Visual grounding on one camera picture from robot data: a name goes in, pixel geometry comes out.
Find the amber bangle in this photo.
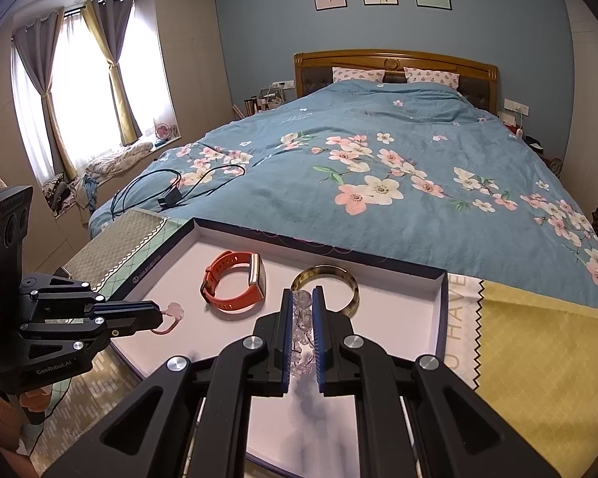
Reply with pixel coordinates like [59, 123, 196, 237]
[290, 265, 360, 317]

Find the black charger cable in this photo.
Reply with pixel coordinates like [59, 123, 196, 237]
[110, 164, 246, 220]

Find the pink flower charm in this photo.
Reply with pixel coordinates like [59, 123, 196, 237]
[149, 301, 186, 337]

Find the blue floral bed blanket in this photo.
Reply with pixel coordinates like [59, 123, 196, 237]
[89, 81, 598, 292]

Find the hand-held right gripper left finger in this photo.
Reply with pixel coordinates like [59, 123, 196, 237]
[45, 286, 297, 478]

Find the grey and yellow curtain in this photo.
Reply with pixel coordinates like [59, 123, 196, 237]
[11, 7, 79, 187]
[82, 0, 143, 146]

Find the dark blue box lid tray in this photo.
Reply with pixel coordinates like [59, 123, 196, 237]
[107, 216, 449, 476]

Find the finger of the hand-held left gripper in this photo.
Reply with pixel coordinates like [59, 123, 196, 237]
[19, 315, 162, 360]
[22, 273, 165, 317]

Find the folded pale quilt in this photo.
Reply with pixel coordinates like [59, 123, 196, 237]
[82, 142, 155, 178]

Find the dotted white pillow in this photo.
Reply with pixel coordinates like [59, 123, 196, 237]
[332, 67, 386, 84]
[405, 67, 462, 89]

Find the yellow white zigzag cloth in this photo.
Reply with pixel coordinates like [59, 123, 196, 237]
[439, 273, 598, 464]

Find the orange smartwatch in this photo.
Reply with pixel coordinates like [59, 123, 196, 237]
[200, 250, 266, 312]

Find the person's left hand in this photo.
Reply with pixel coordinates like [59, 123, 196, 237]
[17, 387, 57, 427]

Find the clear bead bracelet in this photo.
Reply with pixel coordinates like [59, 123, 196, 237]
[290, 289, 318, 380]

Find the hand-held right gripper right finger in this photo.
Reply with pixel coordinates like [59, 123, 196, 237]
[313, 285, 561, 478]

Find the wooden headboard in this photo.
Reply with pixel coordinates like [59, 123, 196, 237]
[294, 50, 500, 113]

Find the pile of dark clothes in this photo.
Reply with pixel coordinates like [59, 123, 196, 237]
[42, 173, 81, 218]

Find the cluster of cosmetics bottles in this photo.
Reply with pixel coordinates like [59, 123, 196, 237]
[232, 82, 288, 120]

